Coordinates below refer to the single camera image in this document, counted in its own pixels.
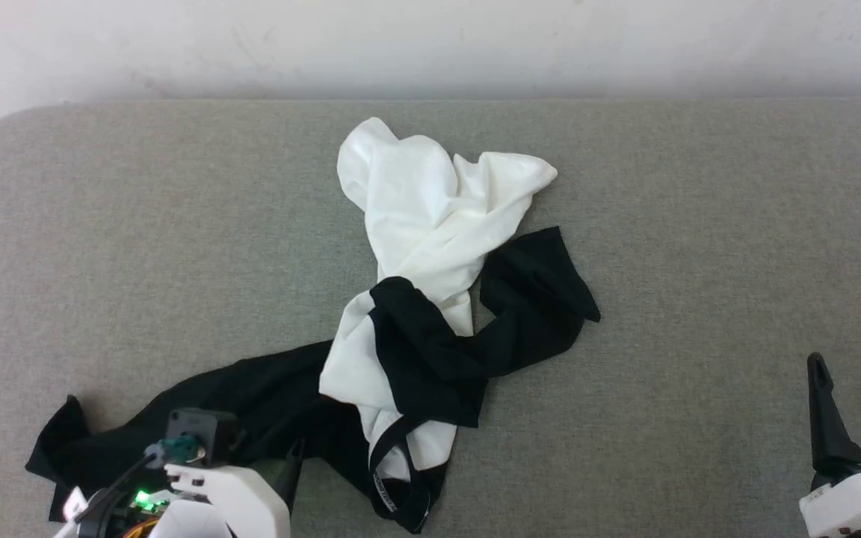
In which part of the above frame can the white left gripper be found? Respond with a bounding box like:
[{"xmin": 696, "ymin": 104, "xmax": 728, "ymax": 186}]
[{"xmin": 165, "ymin": 438, "xmax": 306, "ymax": 538}]

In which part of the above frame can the white and black shirt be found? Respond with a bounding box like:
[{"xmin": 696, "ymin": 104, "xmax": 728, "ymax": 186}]
[{"xmin": 25, "ymin": 117, "xmax": 602, "ymax": 535}]

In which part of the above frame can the grey-green fabric sofa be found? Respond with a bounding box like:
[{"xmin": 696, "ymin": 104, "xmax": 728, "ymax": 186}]
[{"xmin": 0, "ymin": 97, "xmax": 861, "ymax": 538}]

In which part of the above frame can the left teal-plug black cable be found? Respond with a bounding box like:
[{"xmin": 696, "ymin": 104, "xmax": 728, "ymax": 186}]
[{"xmin": 72, "ymin": 437, "xmax": 209, "ymax": 528}]

